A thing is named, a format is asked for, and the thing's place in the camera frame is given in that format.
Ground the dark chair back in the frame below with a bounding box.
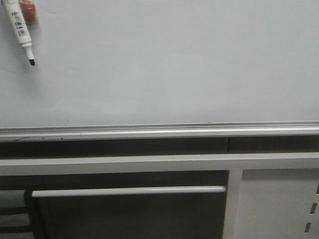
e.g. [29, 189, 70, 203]
[0, 190, 34, 239]

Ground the white whiteboard marker black tip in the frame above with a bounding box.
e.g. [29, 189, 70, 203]
[1, 0, 35, 66]

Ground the white metal frame rack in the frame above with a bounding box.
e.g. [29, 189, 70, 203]
[0, 152, 319, 239]

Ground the red round magnet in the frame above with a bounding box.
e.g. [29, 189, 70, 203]
[18, 0, 38, 24]

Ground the white rounded rail bar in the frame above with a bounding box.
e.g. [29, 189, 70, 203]
[31, 186, 227, 198]

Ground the white whiteboard with aluminium frame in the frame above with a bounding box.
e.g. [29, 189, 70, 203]
[0, 0, 319, 142]

